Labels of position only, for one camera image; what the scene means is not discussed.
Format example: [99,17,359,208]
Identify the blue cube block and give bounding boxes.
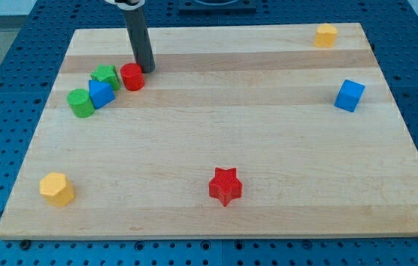
[334,80,366,112]

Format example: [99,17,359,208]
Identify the light wooden board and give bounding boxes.
[0,23,418,240]

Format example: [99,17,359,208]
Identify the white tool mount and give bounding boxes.
[104,0,145,8]

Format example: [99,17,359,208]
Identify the blue triangle block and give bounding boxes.
[89,80,115,109]

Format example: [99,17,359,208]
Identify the red star block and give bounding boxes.
[208,168,243,207]

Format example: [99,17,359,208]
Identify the red cylinder block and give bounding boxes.
[120,63,145,91]

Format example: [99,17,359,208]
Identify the yellow hexagon block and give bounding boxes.
[39,172,75,207]

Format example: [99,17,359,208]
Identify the green cylinder block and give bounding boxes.
[66,89,95,118]

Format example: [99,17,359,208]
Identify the yellow heart block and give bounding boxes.
[313,24,338,48]

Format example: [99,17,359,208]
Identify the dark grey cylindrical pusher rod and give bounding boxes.
[121,4,155,73]

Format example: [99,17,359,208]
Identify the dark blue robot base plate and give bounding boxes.
[178,0,257,14]

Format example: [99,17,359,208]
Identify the green star block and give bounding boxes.
[90,64,120,91]

